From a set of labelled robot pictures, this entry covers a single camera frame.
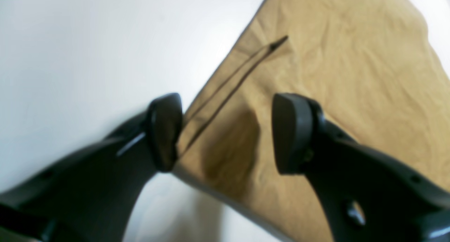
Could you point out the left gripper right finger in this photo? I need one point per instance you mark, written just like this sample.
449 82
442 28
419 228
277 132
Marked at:
366 195

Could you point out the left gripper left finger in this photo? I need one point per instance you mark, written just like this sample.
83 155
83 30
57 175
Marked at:
89 195

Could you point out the brown t-shirt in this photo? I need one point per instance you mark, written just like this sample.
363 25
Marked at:
369 65

